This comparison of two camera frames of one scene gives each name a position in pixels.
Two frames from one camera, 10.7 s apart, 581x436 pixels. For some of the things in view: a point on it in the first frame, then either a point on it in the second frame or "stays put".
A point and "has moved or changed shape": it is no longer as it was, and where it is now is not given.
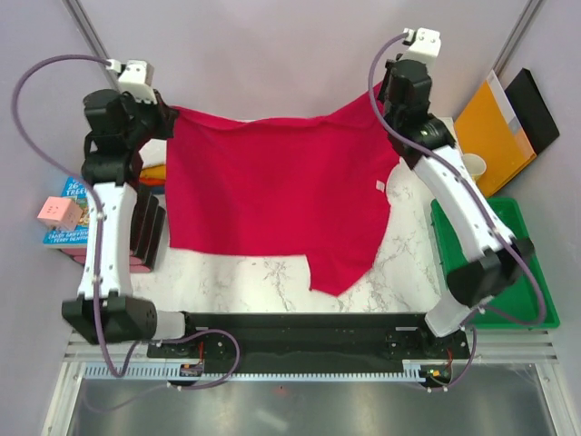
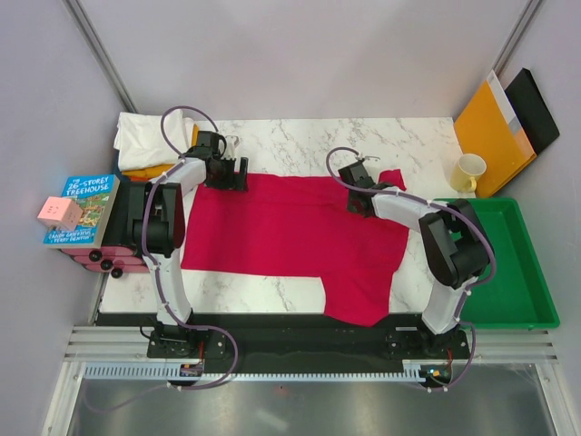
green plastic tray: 529,303 stays put
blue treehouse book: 75,188 stays put
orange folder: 489,125 stays put
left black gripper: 165,115 → 233,182
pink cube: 61,213 stays put
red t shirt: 311,186 has moved or changed shape
